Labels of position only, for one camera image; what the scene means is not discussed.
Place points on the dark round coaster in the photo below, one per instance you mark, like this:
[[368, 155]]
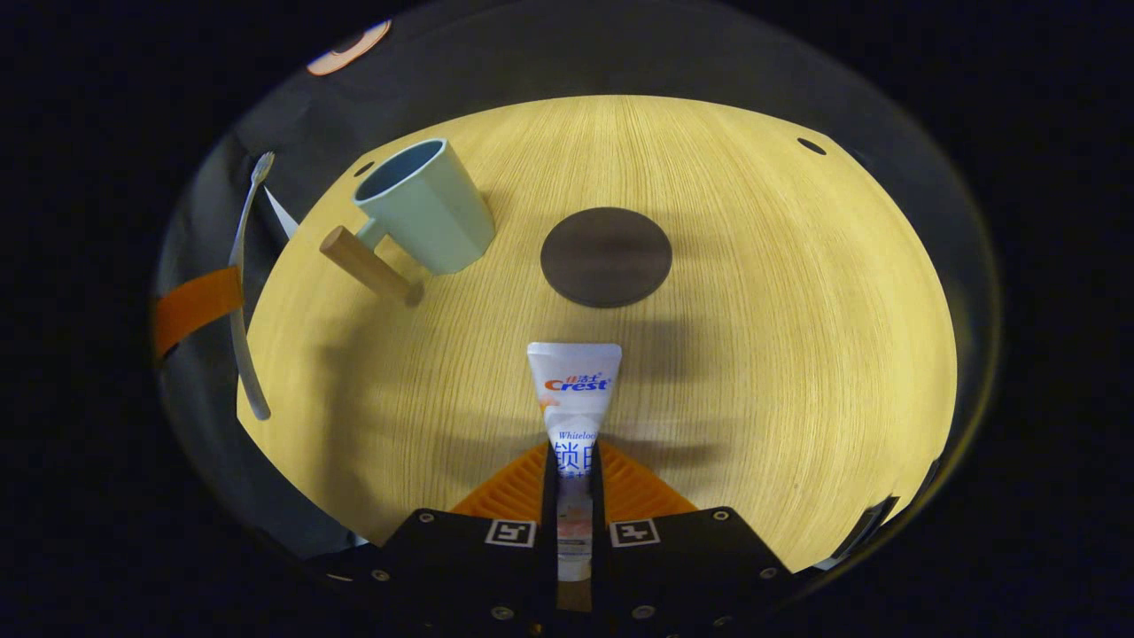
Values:
[[607, 257]]

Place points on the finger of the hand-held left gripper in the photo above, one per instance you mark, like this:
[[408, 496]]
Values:
[[195, 306]]

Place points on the white toothpaste tube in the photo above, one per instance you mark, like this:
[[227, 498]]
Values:
[[574, 408]]

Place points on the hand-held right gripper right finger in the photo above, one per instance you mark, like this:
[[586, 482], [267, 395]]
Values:
[[691, 567]]

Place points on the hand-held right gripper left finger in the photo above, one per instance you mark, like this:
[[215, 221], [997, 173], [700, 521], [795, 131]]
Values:
[[461, 567]]

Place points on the white toothbrush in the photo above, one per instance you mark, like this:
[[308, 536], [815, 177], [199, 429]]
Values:
[[237, 354]]

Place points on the black backdrop cloth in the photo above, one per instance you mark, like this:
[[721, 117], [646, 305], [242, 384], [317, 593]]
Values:
[[549, 53]]

